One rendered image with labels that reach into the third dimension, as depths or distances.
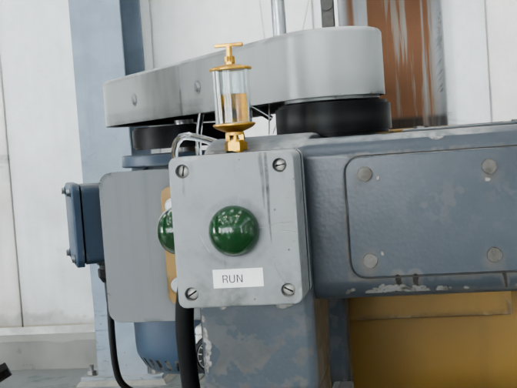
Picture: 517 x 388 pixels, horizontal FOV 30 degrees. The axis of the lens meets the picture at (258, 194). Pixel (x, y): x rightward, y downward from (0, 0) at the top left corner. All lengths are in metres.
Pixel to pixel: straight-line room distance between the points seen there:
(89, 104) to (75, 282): 1.23
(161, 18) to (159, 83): 5.07
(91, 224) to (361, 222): 0.51
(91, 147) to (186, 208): 5.08
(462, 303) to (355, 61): 0.25
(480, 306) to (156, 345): 0.39
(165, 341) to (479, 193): 0.56
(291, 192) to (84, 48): 5.14
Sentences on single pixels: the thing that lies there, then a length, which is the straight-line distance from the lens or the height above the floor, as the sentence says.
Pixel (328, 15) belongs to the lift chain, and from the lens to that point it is 1.16.
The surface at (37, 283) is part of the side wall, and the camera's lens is 6.34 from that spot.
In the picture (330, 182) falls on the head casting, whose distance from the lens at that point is 0.61.
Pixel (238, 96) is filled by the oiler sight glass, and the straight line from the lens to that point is 0.64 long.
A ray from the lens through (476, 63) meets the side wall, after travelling 5.79.
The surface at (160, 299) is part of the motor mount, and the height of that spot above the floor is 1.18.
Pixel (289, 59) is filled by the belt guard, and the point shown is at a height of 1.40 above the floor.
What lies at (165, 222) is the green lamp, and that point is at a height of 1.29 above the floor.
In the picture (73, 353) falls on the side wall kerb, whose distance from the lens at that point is 6.29.
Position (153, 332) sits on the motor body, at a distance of 1.09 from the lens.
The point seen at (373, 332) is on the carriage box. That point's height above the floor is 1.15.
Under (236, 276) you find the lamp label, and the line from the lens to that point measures 0.57.
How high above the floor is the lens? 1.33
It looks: 3 degrees down
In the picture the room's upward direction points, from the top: 4 degrees counter-clockwise
